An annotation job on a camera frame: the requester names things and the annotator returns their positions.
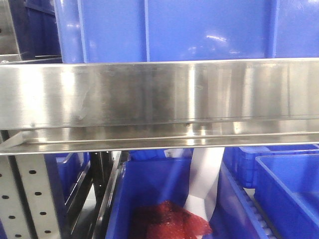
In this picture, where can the blue bin rear right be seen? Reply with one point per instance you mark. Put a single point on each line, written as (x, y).
(241, 161)

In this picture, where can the blue bin with red mesh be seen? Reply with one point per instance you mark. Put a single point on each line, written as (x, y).
(148, 183)

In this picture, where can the blue bin lower right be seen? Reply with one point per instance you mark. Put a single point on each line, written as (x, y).
(287, 189)

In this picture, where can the stainless steel shelf beam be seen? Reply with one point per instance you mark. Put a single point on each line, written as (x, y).
(53, 108)

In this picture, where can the blue crate lower left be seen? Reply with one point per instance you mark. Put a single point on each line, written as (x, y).
(70, 166)

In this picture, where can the white paper sheet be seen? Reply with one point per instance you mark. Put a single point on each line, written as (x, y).
(203, 181)

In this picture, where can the perforated steel shelf post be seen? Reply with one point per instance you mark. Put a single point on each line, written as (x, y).
(31, 198)

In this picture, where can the red mesh bag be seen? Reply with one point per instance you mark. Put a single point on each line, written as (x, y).
(167, 221)

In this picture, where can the large blue crate upper shelf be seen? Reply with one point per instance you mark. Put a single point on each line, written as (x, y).
(92, 31)

